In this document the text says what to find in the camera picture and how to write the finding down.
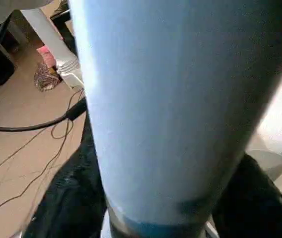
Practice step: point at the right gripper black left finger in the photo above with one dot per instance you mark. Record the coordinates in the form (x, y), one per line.
(71, 198)

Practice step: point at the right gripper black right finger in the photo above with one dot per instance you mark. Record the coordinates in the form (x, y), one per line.
(257, 203)

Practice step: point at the pink cloth bundle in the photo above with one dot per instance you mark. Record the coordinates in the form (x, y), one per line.
(46, 54)

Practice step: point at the crumpled brown bag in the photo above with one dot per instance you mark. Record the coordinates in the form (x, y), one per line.
(46, 78)

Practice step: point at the white plastic table top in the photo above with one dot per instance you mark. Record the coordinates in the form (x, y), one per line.
(280, 129)

